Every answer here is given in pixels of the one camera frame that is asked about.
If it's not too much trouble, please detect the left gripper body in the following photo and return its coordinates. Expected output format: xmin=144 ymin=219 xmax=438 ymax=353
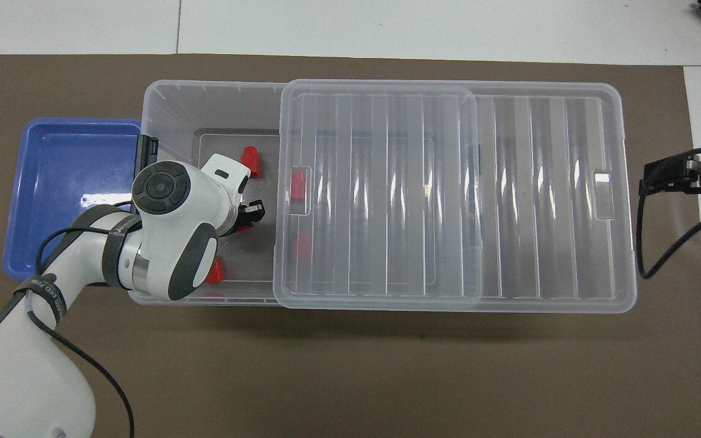
xmin=238 ymin=200 xmax=265 ymax=230

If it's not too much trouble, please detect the clear plastic storage box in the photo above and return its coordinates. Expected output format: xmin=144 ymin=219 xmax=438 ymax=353
xmin=127 ymin=79 xmax=483 ymax=307

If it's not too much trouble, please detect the black box latch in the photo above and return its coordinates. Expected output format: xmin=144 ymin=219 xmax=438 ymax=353
xmin=136 ymin=134 xmax=160 ymax=181

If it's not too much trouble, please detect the clear plastic box lid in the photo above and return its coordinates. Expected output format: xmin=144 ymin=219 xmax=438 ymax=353
xmin=272 ymin=78 xmax=639 ymax=315

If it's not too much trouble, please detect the blue plastic tray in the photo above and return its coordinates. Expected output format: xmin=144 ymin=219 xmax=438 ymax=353
xmin=2 ymin=117 xmax=143 ymax=281

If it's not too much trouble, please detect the black cable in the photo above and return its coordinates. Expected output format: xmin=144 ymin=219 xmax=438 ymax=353
xmin=26 ymin=201 xmax=144 ymax=438
xmin=635 ymin=145 xmax=701 ymax=280

